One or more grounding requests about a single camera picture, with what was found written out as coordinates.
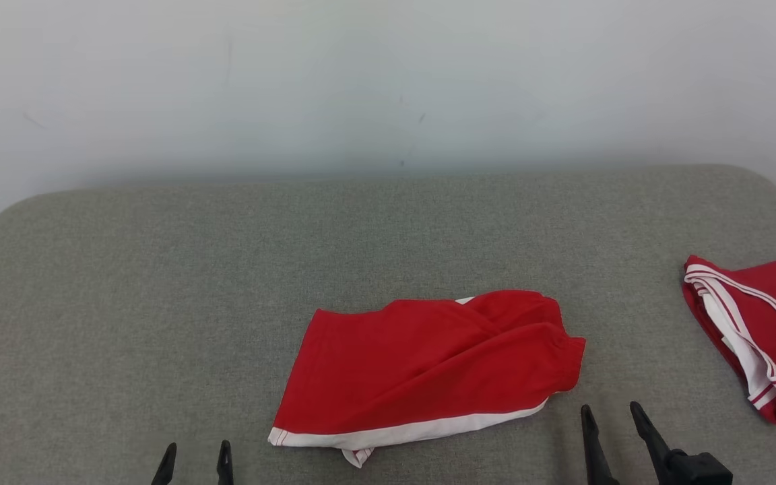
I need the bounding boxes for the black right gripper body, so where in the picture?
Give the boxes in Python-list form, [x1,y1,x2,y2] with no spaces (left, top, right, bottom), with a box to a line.
[661,453,734,485]

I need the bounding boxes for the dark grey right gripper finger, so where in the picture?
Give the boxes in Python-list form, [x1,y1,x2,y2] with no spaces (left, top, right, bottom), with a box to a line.
[581,405,621,485]
[630,402,670,485]

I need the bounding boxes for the red jersey with white trim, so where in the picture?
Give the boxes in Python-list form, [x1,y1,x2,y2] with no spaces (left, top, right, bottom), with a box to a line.
[682,255,776,425]

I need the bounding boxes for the red shorts with white trim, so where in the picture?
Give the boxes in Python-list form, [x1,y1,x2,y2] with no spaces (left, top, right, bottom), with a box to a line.
[268,290,587,469]

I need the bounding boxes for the grey fabric sofa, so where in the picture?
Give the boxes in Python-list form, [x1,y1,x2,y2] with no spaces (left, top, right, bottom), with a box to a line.
[0,165,776,485]

